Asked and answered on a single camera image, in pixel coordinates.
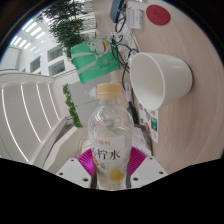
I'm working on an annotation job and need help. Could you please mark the clear lemon drink bottle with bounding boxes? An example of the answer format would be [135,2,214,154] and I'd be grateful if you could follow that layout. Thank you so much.
[87,83,134,190]

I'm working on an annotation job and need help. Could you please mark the green tote bag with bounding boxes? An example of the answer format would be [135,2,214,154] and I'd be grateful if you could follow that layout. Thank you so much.
[70,35,121,85]

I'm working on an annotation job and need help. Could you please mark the printed paper leaflet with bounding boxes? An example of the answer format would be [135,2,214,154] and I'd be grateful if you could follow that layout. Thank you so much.
[131,126,153,156]

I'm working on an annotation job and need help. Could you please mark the row of green trees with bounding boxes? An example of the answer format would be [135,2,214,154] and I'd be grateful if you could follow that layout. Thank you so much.
[41,0,101,64]

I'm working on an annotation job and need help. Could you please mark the white ceramic mug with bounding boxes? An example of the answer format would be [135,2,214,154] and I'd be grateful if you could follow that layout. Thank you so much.
[129,52,194,112]

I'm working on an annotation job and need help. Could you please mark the black cable tangle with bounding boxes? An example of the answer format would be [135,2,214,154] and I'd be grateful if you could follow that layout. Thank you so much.
[111,16,141,93]

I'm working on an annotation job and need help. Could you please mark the white cabinet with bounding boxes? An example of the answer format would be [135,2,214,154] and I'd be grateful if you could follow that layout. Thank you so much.
[68,78,99,134]

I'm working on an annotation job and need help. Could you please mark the green plants on cabinet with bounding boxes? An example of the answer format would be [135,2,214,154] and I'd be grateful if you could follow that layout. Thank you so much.
[62,83,84,129]

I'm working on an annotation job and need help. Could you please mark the white paper packet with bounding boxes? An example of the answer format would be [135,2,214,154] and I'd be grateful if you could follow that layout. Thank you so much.
[126,8,144,30]

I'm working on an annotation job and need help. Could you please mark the flat round red coaster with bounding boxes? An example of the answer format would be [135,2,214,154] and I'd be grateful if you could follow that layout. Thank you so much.
[145,4,171,26]

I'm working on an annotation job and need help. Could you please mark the clear white-lidded drinking bottle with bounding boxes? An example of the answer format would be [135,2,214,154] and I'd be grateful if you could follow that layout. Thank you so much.
[85,87,99,100]

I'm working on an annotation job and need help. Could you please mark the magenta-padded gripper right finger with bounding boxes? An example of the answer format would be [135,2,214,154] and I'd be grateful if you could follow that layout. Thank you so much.
[127,146,168,188]

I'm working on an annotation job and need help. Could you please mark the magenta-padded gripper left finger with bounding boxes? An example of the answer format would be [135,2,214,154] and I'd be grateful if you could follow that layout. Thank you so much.
[55,147,98,190]

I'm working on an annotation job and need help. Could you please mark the ceiling light strips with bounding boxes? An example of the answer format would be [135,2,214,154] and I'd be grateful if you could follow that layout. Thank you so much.
[1,83,61,164]

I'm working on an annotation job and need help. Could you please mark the colourful sticker sheet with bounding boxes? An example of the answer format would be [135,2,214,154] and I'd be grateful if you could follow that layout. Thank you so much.
[137,103,159,144]

